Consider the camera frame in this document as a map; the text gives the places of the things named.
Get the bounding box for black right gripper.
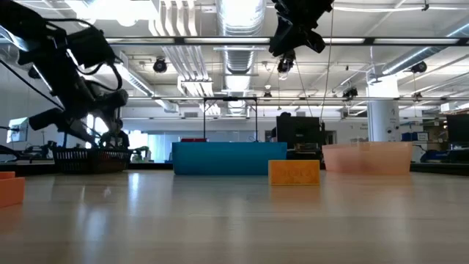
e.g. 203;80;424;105
269;0;334;58

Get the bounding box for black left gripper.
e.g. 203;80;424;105
29;89;129;147

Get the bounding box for orange-yellow toy brick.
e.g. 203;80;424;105
267;159;321;186

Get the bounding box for black mesh basket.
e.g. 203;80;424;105
52;146;133;175

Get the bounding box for bright computer monitor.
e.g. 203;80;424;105
6;117;30;144

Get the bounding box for person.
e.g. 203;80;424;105
99;119;131;150

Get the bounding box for suspended linear ceiling light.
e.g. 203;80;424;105
104;35;469;46

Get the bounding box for orange-red toy brick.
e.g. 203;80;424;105
0;171;26;209

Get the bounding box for black monitor back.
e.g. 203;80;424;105
275;115;325;150

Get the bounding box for white pillar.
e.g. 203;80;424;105
366;75;401;143

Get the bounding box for orange translucent plastic bin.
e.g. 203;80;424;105
322;141;414;176

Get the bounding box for blue plastic bin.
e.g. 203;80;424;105
171;142;288;176

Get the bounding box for blue storage boxes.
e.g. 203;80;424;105
401;131;429;142

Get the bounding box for dark computer monitor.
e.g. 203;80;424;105
446;114;469;144

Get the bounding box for silver ceiling duct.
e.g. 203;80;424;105
215;0;267;117

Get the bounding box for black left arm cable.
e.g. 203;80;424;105
73;54;124;92

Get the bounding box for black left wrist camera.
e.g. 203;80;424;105
67;26;117;70

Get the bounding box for black stand frame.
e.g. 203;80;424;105
203;96;259;143

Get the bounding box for black aluminium table frame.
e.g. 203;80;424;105
0;161;469;176

